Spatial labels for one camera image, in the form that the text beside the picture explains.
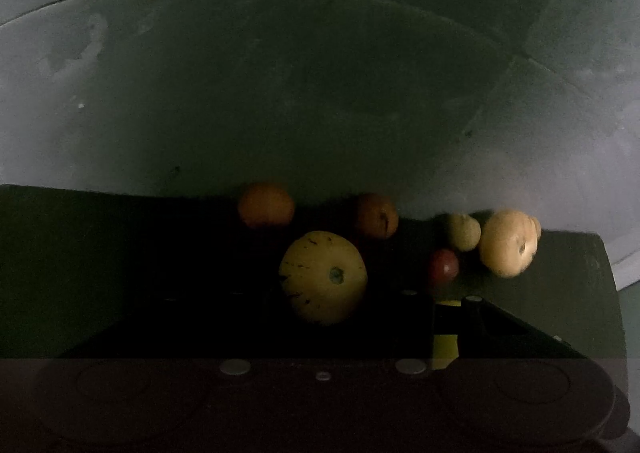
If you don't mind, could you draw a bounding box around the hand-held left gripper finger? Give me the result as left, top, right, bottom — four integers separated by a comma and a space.
65, 283, 283, 363

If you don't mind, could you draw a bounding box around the yellow spotted melon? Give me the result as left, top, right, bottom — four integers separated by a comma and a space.
278, 231, 369, 326

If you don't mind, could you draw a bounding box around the orange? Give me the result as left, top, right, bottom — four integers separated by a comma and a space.
237, 183, 296, 230

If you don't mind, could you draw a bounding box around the brown-orange persimmon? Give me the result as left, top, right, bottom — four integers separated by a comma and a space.
356, 193, 400, 240

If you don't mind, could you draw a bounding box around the small red fruit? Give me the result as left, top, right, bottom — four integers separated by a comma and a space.
429, 249, 461, 289

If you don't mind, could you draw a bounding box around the small tan round fruit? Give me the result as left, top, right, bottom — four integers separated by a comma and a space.
446, 213, 482, 252

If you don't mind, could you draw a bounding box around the large yellow apple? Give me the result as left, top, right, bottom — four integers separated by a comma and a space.
479, 209, 538, 279

